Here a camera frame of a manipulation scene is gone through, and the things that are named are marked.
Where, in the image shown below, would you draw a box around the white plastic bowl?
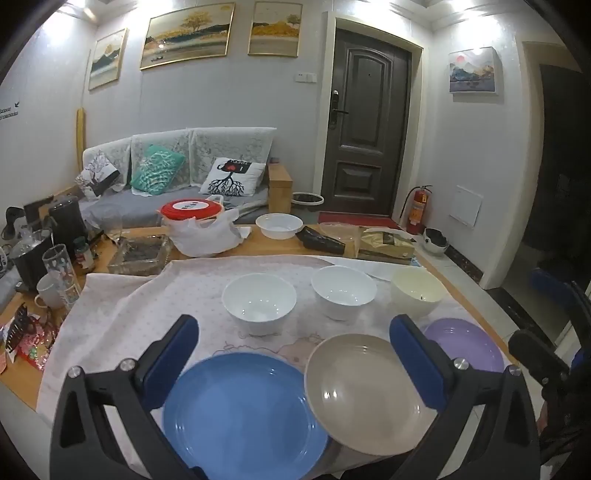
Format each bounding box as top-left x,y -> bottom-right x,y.
255,213 -> 304,240

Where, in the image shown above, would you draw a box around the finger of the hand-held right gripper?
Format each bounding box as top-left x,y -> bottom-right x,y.
509,329 -> 572,393
530,269 -> 591,324

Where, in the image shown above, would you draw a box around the dark metal pot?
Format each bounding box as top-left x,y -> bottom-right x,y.
9,228 -> 54,291

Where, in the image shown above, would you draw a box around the red snack packets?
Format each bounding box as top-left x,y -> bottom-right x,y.
0,302 -> 58,371

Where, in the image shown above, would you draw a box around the wooden stick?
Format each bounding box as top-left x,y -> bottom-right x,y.
74,107 -> 88,174

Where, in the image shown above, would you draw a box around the printed glass tumbler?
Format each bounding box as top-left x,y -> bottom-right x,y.
42,244 -> 83,310

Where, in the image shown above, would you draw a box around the grey sofa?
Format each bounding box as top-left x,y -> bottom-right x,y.
81,127 -> 294,227

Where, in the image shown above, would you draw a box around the glass ashtray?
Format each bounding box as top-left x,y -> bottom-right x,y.
107,234 -> 174,277

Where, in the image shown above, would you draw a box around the dark brown door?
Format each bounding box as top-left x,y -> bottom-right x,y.
321,28 -> 411,217

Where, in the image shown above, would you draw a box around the red doormat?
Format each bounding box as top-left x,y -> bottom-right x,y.
318,210 -> 402,230

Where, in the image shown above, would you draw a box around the medium framed landscape painting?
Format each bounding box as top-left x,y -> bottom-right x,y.
248,1 -> 303,57

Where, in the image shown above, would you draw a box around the teal patterned cushion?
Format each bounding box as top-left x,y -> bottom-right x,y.
130,144 -> 186,195

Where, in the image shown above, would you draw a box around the white ceramic bowl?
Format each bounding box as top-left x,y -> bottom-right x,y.
311,265 -> 378,321
222,273 -> 297,337

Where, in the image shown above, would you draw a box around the white wall panel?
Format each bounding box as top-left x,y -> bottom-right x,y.
450,185 -> 484,228

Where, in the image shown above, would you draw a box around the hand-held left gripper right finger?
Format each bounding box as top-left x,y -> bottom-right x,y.
389,315 -> 541,480

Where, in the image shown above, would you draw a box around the purple plate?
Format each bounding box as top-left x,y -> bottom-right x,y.
422,318 -> 505,374

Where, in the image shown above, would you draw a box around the white tree print cushion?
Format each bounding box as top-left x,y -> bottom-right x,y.
198,157 -> 269,197

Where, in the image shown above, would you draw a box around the black kettle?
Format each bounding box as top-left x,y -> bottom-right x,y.
48,195 -> 89,252

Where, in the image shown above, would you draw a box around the black desk gadget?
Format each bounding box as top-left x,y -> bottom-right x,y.
4,207 -> 31,241

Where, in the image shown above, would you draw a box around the white plastic bag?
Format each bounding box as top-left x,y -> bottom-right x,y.
164,208 -> 252,258

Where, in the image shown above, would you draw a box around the white mug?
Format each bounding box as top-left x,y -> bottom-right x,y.
34,273 -> 65,310

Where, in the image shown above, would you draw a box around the frameless mountain canvas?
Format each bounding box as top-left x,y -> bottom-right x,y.
449,46 -> 502,95

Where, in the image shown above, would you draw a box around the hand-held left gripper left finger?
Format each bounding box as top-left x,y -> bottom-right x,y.
50,315 -> 208,480

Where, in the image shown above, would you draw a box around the beige plate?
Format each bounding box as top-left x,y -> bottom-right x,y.
304,333 -> 451,457

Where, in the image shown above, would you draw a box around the red lid container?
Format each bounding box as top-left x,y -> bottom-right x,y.
160,198 -> 225,222

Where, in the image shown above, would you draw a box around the flower print cushion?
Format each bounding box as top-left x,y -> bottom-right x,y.
75,150 -> 121,199

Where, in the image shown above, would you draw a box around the lace sofa cover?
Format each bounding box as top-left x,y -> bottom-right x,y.
83,127 -> 278,190

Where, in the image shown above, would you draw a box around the red fire extinguisher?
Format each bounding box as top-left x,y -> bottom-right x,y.
399,185 -> 434,235

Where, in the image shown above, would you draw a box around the gold foil bag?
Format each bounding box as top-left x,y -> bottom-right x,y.
358,226 -> 416,265

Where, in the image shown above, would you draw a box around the small green cap bottle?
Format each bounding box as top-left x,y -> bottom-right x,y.
74,236 -> 95,271

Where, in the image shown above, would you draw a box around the small framed landscape painting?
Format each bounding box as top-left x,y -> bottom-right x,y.
88,28 -> 129,90

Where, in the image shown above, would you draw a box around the cream bowl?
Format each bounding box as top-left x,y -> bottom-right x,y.
390,267 -> 448,319

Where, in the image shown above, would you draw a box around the large framed landscape painting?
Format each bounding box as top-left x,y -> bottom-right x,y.
139,2 -> 236,71

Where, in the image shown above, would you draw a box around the wine glass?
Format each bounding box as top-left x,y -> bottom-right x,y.
102,213 -> 125,245

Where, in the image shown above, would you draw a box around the blue plate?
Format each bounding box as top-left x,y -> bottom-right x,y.
163,353 -> 329,480

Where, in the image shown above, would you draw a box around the black pouch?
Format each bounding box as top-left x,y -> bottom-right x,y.
295,226 -> 347,254

